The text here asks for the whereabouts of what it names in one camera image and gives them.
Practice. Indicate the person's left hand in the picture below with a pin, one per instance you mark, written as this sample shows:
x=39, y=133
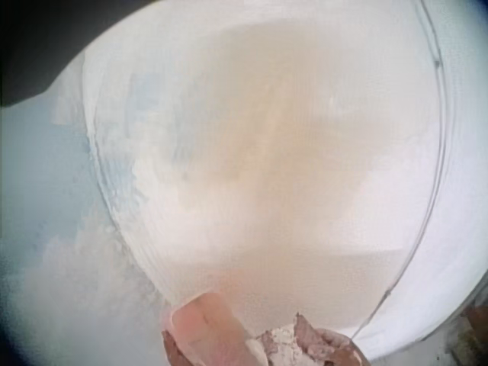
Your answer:
x=207, y=335

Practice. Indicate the person's left fingers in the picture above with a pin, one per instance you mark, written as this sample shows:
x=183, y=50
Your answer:
x=206, y=324

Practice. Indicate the brown wooden object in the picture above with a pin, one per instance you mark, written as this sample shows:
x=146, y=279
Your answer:
x=476, y=328

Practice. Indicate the white cloth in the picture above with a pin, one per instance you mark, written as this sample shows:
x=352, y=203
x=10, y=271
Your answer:
x=293, y=345

